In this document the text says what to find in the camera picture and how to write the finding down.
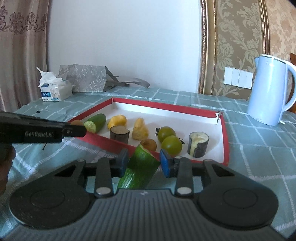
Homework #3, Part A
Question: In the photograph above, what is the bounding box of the checked teal tablecloth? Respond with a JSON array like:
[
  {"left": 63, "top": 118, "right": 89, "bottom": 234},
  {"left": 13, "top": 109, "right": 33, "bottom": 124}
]
[{"left": 1, "top": 87, "right": 295, "bottom": 237}]

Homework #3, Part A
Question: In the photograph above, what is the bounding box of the red shallow cardboard tray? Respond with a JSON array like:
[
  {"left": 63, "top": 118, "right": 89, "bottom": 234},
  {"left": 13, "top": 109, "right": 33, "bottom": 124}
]
[{"left": 72, "top": 98, "right": 229, "bottom": 165}]

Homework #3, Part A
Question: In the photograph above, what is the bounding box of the dark brown eggplant stub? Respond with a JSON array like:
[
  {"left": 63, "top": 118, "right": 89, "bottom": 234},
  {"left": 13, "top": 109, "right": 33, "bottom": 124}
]
[{"left": 109, "top": 126, "right": 130, "bottom": 144}]

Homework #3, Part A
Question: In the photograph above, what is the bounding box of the gold wall moulding frame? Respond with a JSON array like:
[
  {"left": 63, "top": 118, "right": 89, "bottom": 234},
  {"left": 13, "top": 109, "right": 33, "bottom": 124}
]
[{"left": 198, "top": 1, "right": 270, "bottom": 99}]

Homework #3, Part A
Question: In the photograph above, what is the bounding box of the green tomato with stem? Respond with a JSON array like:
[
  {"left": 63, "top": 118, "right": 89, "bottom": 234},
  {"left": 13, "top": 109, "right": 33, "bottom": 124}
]
[{"left": 156, "top": 126, "right": 176, "bottom": 143}]

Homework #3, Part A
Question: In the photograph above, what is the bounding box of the white wall switch panel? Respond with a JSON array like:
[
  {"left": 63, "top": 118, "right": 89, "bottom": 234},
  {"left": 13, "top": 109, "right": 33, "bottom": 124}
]
[{"left": 223, "top": 67, "right": 253, "bottom": 89}]

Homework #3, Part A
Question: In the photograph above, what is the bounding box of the eggplant piece dark skin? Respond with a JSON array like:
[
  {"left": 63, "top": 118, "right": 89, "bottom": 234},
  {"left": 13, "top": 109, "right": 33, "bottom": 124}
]
[{"left": 187, "top": 132, "right": 209, "bottom": 158}]

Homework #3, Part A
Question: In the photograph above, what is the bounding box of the person left hand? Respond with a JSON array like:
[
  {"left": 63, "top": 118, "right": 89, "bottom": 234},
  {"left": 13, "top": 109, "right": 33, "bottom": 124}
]
[{"left": 0, "top": 146, "right": 16, "bottom": 196}]

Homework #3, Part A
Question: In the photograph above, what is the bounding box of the light blue electric kettle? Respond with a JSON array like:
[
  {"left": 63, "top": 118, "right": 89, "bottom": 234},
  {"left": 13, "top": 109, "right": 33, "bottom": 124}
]
[{"left": 247, "top": 54, "right": 295, "bottom": 126}]

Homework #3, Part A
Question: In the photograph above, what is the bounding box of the pink patterned curtain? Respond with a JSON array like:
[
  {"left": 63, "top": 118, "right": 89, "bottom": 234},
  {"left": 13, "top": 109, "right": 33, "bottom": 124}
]
[{"left": 1, "top": 1, "right": 49, "bottom": 112}]

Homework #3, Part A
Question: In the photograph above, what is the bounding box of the yellow fruit wedge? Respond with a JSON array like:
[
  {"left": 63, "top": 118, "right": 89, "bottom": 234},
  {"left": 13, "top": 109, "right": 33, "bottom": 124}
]
[{"left": 132, "top": 118, "right": 149, "bottom": 141}]

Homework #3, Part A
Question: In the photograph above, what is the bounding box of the long cucumber piece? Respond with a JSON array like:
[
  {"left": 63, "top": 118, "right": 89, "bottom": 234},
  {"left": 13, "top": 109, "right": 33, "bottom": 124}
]
[{"left": 117, "top": 144, "right": 159, "bottom": 189}]

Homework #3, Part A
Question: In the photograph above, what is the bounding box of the small orange round fruit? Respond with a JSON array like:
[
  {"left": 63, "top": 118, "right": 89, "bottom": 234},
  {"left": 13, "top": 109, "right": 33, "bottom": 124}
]
[{"left": 140, "top": 138, "right": 157, "bottom": 152}]

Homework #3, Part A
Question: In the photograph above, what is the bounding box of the grey patterned gift bag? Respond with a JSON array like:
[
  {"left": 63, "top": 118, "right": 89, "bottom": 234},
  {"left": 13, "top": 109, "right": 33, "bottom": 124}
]
[{"left": 58, "top": 64, "right": 150, "bottom": 92}]

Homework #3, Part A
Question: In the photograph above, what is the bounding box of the yellow pepper piece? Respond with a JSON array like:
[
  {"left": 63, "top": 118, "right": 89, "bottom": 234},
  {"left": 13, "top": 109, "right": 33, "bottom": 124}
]
[{"left": 107, "top": 114, "right": 127, "bottom": 130}]

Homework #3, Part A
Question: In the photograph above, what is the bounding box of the short cucumber half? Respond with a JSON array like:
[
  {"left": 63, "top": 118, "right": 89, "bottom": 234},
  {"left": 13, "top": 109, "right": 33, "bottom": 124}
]
[{"left": 83, "top": 113, "right": 106, "bottom": 133}]

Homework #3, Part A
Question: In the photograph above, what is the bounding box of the white tissue pack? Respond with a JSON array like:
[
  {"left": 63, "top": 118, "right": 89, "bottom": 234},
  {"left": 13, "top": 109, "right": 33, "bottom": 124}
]
[{"left": 36, "top": 67, "right": 73, "bottom": 102}]

